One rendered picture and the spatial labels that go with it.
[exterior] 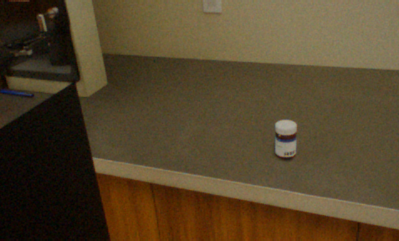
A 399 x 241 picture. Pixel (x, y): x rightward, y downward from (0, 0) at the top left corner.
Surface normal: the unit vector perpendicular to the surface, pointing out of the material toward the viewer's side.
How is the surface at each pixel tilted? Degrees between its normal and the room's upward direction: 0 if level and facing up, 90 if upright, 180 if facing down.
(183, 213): 90
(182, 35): 90
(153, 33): 90
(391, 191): 0
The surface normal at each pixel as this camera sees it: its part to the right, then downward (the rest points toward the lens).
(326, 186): -0.11, -0.89
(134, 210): -0.39, 0.44
